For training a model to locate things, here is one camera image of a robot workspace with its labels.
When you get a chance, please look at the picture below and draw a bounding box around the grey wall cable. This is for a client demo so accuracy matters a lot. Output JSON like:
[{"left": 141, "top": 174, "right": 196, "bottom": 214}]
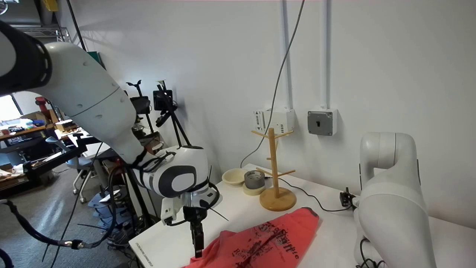
[{"left": 238, "top": 0, "right": 306, "bottom": 170}]

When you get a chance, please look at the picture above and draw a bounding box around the wooden workbench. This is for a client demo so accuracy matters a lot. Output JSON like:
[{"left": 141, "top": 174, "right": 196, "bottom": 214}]
[{"left": 0, "top": 118, "right": 101, "bottom": 195}]

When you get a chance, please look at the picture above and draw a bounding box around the cream plastic bowl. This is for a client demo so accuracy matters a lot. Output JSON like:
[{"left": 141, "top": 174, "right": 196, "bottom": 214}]
[{"left": 220, "top": 167, "right": 248, "bottom": 186}]

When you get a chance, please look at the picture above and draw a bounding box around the black cable connector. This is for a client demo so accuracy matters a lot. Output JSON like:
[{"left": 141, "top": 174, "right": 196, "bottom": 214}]
[{"left": 339, "top": 186, "right": 358, "bottom": 211}]

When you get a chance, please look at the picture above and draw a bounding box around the plain white wall box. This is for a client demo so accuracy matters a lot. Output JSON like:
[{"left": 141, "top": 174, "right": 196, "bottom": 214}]
[{"left": 269, "top": 109, "right": 297, "bottom": 135}]

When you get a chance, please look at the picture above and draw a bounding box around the yellow object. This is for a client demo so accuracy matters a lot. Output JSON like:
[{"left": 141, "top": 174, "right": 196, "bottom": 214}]
[{"left": 42, "top": 0, "right": 61, "bottom": 13}]

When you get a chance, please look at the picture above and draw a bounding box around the thin black cable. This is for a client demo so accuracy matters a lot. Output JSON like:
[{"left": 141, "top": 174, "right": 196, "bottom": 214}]
[{"left": 277, "top": 177, "right": 348, "bottom": 213}]

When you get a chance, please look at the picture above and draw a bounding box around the black tripod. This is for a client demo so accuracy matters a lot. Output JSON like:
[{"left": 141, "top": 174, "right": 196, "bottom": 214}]
[{"left": 165, "top": 106, "right": 193, "bottom": 149}]

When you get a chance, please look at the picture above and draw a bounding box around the white wall conduit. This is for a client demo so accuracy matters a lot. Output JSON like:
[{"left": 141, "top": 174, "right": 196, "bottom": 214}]
[
  {"left": 280, "top": 0, "right": 295, "bottom": 112},
  {"left": 323, "top": 0, "right": 333, "bottom": 112}
]

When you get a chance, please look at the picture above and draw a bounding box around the grey junction box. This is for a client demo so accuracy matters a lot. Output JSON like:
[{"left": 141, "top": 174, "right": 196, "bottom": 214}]
[{"left": 306, "top": 109, "right": 339, "bottom": 137}]

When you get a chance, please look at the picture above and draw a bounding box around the black pole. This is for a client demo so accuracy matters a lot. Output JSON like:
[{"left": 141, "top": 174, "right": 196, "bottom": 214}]
[{"left": 65, "top": 0, "right": 89, "bottom": 51}]

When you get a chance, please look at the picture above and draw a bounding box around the wooden mug tree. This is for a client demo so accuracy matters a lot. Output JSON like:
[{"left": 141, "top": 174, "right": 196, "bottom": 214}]
[{"left": 250, "top": 126, "right": 297, "bottom": 213}]

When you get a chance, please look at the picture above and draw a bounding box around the grey tape roll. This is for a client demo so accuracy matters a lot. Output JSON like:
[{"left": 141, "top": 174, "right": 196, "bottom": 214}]
[{"left": 242, "top": 168, "right": 268, "bottom": 191}]

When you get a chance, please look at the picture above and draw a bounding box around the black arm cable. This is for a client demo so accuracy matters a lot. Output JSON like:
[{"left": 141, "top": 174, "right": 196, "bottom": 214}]
[{"left": 0, "top": 147, "right": 220, "bottom": 268}]

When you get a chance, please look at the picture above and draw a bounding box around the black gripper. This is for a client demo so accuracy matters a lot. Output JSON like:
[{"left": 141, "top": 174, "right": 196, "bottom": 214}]
[{"left": 181, "top": 204, "right": 208, "bottom": 259}]

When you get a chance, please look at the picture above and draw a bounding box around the orange printed sweater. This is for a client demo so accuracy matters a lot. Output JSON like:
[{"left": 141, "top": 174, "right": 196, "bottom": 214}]
[{"left": 183, "top": 207, "right": 323, "bottom": 268}]

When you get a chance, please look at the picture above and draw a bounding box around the white wall socket with ports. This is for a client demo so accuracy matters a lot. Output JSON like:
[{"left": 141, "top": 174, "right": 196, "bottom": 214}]
[{"left": 251, "top": 109, "right": 274, "bottom": 134}]

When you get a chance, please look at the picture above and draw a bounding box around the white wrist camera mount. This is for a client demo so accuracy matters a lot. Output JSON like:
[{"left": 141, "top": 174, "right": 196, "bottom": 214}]
[{"left": 159, "top": 196, "right": 181, "bottom": 226}]

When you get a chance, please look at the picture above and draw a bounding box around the black equipment stand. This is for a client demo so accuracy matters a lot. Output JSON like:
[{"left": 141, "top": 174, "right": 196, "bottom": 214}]
[{"left": 125, "top": 79, "right": 153, "bottom": 132}]

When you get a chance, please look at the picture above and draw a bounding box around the blue fabric bag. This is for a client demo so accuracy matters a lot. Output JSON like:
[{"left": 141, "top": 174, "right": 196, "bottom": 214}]
[{"left": 88, "top": 192, "right": 135, "bottom": 235}]

